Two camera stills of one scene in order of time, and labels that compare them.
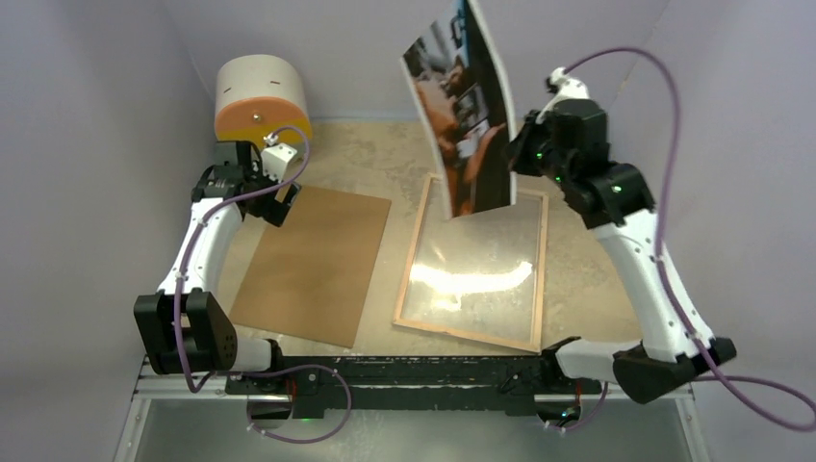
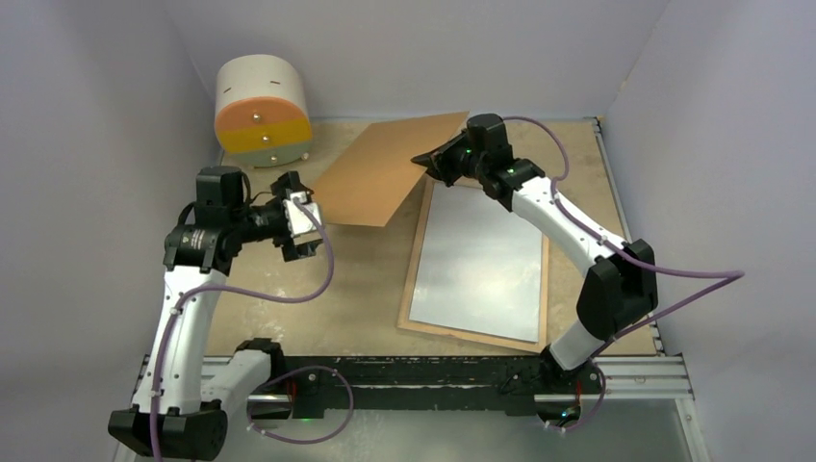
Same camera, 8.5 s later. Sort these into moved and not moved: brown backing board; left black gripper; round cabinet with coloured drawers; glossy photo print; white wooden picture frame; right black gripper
Moved: brown backing board; glossy photo print; right black gripper; left black gripper
Not moved: round cabinet with coloured drawers; white wooden picture frame
